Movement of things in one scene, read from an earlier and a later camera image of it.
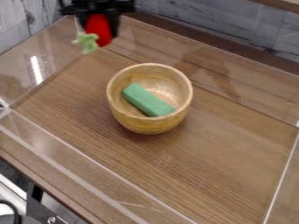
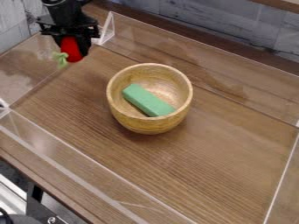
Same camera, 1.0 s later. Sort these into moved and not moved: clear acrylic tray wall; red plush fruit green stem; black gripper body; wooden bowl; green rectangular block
Moved: black gripper body; red plush fruit green stem
Not moved: wooden bowl; clear acrylic tray wall; green rectangular block
